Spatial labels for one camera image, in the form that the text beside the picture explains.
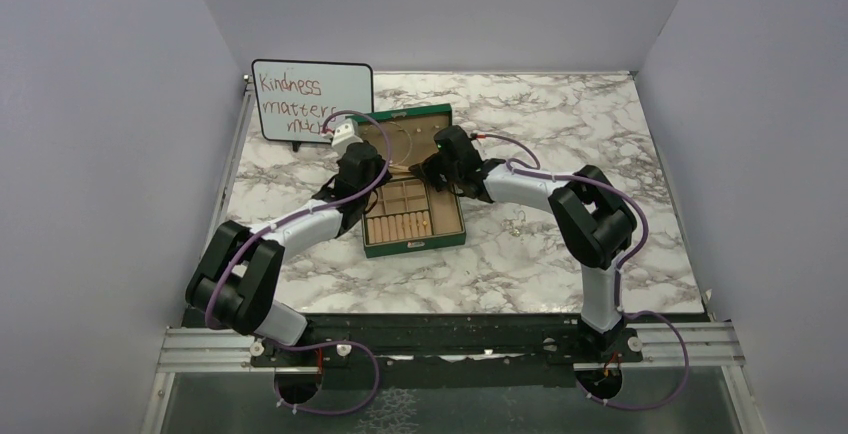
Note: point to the green jewelry box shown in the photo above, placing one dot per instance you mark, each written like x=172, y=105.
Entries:
x=415, y=217

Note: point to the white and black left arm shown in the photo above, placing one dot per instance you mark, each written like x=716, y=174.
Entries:
x=235, y=281

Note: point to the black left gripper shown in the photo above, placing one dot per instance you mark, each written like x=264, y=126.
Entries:
x=387, y=175

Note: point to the whiteboard with red writing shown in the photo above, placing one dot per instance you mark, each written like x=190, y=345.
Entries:
x=294, y=98

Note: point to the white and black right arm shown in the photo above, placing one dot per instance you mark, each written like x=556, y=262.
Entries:
x=593, y=217

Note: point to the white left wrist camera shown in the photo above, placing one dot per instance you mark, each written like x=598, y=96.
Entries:
x=344, y=135

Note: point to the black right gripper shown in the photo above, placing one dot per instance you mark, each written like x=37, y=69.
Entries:
x=425, y=172

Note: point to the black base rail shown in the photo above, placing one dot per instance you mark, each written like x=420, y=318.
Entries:
x=414, y=351

